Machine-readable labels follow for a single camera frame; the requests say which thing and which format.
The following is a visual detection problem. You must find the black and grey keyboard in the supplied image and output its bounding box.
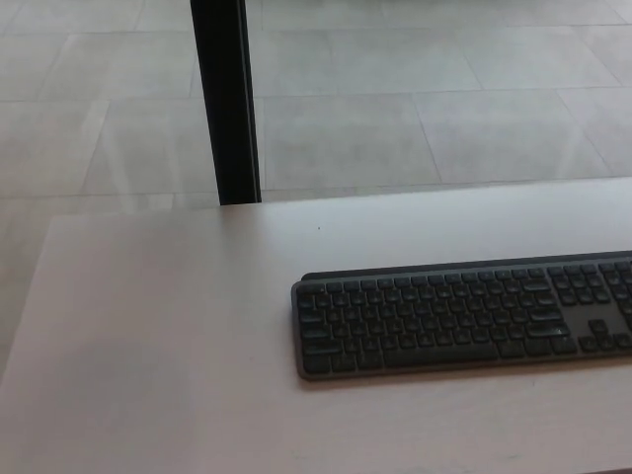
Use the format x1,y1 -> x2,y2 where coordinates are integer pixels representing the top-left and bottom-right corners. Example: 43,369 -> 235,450
289,250 -> 632,381

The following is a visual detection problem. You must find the black vertical frame post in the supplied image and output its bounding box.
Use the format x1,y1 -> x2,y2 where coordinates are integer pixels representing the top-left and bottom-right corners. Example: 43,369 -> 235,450
190,0 -> 263,206

